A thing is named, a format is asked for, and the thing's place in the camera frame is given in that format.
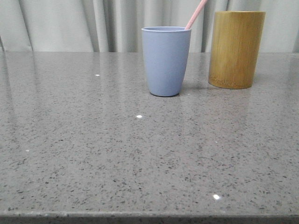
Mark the grey pleated curtain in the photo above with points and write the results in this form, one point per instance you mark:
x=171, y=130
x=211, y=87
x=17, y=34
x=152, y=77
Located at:
x=115, y=25

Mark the blue plastic cup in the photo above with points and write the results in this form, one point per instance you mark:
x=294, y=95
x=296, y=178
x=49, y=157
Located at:
x=165, y=55

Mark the bamboo cylinder holder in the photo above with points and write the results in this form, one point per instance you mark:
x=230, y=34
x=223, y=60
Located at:
x=235, y=46

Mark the pink chopstick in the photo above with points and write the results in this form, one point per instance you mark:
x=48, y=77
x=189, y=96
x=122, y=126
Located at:
x=195, y=14

